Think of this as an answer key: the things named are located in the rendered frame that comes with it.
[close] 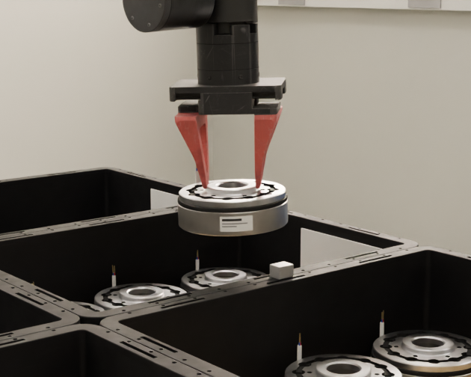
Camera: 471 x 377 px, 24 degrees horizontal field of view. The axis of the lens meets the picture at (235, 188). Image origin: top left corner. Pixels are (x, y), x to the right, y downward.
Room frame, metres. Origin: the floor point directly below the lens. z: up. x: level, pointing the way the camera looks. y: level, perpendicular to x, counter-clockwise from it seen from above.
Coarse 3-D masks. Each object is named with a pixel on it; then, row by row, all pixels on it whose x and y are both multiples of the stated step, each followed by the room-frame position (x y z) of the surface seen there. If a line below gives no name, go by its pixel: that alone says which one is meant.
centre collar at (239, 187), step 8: (208, 184) 1.01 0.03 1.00; (216, 184) 1.01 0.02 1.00; (224, 184) 1.02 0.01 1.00; (232, 184) 1.02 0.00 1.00; (240, 184) 1.02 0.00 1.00; (248, 184) 1.01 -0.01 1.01; (208, 192) 1.00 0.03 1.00; (216, 192) 0.99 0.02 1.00; (224, 192) 0.98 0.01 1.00; (232, 192) 0.98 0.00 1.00; (240, 192) 0.99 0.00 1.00; (248, 192) 0.99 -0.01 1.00
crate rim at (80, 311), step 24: (144, 216) 1.21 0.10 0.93; (168, 216) 1.23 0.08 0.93; (288, 216) 1.22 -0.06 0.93; (312, 216) 1.21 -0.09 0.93; (0, 240) 1.09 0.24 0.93; (24, 240) 1.11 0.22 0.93; (384, 240) 1.11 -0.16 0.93; (408, 240) 1.09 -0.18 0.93; (336, 264) 1.00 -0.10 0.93; (24, 288) 0.92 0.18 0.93; (216, 288) 0.92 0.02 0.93; (72, 312) 0.85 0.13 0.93; (96, 312) 0.85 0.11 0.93; (120, 312) 0.85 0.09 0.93
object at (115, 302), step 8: (112, 288) 1.15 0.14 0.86; (120, 288) 1.16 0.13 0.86; (168, 288) 1.16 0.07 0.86; (176, 288) 1.15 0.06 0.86; (96, 296) 1.12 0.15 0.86; (104, 296) 1.13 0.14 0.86; (112, 296) 1.12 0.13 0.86; (96, 304) 1.10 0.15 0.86; (104, 304) 1.09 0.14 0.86; (112, 304) 1.10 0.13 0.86; (120, 304) 1.10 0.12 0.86; (128, 304) 1.09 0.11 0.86
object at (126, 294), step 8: (128, 288) 1.13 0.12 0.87; (136, 288) 1.14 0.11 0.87; (144, 288) 1.14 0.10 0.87; (152, 288) 1.13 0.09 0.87; (160, 288) 1.13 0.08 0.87; (120, 296) 1.11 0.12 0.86; (128, 296) 1.10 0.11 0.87; (136, 296) 1.10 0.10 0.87; (144, 296) 1.10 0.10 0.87; (152, 296) 1.10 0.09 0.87; (160, 296) 1.11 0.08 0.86
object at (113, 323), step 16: (384, 256) 1.03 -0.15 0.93; (400, 256) 1.03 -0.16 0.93; (416, 256) 1.05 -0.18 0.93; (448, 256) 1.04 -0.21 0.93; (464, 256) 1.03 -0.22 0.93; (304, 272) 0.97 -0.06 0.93; (320, 272) 0.97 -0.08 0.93; (336, 272) 0.98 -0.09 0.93; (240, 288) 0.92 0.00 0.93; (256, 288) 0.92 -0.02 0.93; (272, 288) 0.93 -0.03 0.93; (160, 304) 0.87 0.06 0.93; (176, 304) 0.87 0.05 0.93; (192, 304) 0.87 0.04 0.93; (208, 304) 0.88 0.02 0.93; (112, 320) 0.83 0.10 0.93; (128, 320) 0.83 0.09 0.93; (144, 320) 0.84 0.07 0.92; (128, 336) 0.79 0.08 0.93; (144, 336) 0.79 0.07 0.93; (160, 352) 0.75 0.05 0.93; (176, 352) 0.75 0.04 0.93; (208, 368) 0.72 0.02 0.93
